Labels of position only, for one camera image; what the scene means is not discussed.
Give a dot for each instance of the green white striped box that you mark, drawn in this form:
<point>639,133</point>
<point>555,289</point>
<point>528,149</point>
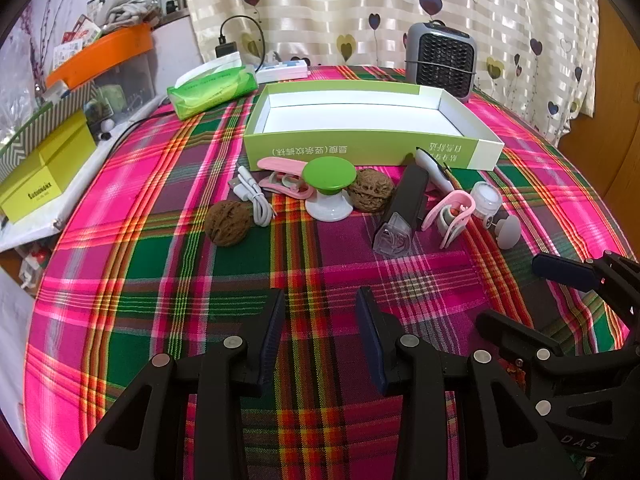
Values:
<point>30,132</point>

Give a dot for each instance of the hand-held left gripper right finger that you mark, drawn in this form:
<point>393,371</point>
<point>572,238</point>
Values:
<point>371,340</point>

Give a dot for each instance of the brown walnut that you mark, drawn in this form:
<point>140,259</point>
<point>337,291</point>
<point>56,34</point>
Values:
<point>227,222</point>
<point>365,190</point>

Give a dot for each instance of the green tissue pack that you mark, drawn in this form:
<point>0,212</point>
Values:
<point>215,87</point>

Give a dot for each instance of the pink clip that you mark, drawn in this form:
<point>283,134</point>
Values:
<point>280,164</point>
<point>460,205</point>

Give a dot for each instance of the small grey mushroom-shaped knob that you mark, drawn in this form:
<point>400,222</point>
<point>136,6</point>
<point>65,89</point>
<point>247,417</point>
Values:
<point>507,232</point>

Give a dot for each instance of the white power strip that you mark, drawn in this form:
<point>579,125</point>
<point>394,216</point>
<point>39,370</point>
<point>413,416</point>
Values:
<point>282,71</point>

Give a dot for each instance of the brown wooden cabinet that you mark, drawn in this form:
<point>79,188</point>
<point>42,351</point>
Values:
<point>615,110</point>

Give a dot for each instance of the black device with clear cap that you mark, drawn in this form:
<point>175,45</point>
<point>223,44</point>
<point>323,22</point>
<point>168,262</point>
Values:
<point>407,195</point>

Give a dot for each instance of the green and white cardboard box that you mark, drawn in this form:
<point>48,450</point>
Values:
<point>350,110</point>

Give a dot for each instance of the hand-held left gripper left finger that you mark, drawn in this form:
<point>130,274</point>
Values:
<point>272,340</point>

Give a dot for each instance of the green mushroom-shaped holder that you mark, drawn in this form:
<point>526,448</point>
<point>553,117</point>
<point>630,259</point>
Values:
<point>330,175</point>

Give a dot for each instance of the purple flower branches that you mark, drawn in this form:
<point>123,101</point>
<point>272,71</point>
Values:
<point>45,25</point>

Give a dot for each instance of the white grey cloth bundle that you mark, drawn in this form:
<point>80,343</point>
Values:
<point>125,5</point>

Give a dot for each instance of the grey desk heater fan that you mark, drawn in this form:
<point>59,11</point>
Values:
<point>440,60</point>

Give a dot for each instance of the heart-print striped curtain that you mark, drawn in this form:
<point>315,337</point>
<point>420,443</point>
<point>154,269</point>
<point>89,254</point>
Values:
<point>350,10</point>

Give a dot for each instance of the pile of colourful printed packets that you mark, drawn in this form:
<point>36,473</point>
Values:
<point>75,35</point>

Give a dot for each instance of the yellow cardboard box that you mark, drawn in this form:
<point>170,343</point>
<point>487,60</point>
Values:
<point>45,170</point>

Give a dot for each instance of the clear bin with orange lid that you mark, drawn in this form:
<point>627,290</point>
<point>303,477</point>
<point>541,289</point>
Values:
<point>100,55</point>

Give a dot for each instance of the black and white gadget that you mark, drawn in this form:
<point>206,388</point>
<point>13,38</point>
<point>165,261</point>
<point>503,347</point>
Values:
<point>429,165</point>

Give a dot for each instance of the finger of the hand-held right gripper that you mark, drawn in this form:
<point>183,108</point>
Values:
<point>565,271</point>
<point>510,332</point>

